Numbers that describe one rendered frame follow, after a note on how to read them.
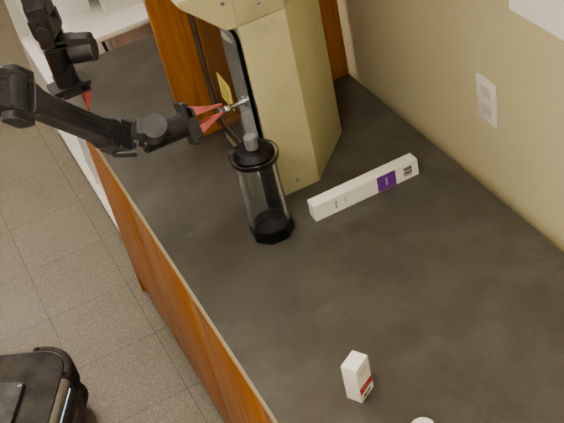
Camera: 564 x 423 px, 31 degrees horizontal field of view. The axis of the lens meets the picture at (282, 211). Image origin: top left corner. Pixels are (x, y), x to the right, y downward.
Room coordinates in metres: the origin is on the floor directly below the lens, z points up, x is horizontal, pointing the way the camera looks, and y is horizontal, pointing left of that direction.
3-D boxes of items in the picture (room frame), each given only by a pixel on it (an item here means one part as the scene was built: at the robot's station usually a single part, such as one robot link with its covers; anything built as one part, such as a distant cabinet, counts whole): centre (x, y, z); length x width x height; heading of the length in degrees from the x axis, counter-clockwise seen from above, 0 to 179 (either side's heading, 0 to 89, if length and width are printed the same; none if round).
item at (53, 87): (2.24, 0.44, 1.21); 0.10 x 0.07 x 0.07; 108
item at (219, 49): (2.06, 0.05, 1.19); 0.30 x 0.01 x 0.40; 18
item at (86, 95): (2.25, 0.43, 1.14); 0.07 x 0.07 x 0.09; 18
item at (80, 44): (2.24, 0.41, 1.31); 0.11 x 0.09 x 0.12; 79
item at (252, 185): (1.80, 0.03, 1.06); 0.11 x 0.11 x 0.21
